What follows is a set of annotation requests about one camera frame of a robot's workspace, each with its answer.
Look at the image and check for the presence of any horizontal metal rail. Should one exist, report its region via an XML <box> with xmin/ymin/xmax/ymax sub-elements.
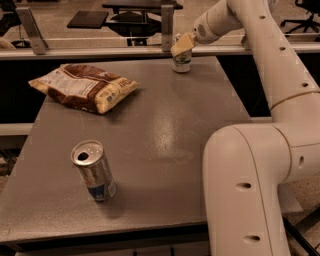
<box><xmin>0</xmin><ymin>42</ymin><xmax>320</xmax><ymax>62</ymax></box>

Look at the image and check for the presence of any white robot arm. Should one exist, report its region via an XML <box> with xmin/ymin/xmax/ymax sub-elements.
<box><xmin>194</xmin><ymin>0</ymin><xmax>320</xmax><ymax>256</ymax></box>

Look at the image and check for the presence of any white green 7up can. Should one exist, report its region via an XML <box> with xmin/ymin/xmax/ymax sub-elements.
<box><xmin>172</xmin><ymin>34</ymin><xmax>192</xmax><ymax>73</ymax></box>

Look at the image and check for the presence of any left metal railing bracket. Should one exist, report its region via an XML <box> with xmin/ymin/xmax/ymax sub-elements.
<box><xmin>16</xmin><ymin>7</ymin><xmax>48</xmax><ymax>55</ymax></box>

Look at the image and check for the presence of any dark background table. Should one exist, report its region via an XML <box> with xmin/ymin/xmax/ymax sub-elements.
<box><xmin>67</xmin><ymin>0</ymin><xmax>183</xmax><ymax>46</ymax></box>

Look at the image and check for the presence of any brown white chip bag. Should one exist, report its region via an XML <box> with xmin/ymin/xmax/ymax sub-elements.
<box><xmin>29</xmin><ymin>64</ymin><xmax>138</xmax><ymax>114</ymax></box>

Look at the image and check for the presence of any middle metal railing bracket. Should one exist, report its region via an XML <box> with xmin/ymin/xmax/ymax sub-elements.
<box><xmin>161</xmin><ymin>4</ymin><xmax>174</xmax><ymax>52</ymax></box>

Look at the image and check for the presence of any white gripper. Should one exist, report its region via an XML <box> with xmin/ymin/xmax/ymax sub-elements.
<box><xmin>171</xmin><ymin>0</ymin><xmax>242</xmax><ymax>57</ymax></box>

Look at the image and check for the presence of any black office chair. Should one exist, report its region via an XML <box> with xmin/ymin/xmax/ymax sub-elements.
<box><xmin>280</xmin><ymin>0</ymin><xmax>320</xmax><ymax>36</ymax></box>

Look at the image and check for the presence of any silver blue energy drink can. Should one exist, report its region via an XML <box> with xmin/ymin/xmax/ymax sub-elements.
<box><xmin>70</xmin><ymin>140</ymin><xmax>116</xmax><ymax>201</ymax></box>

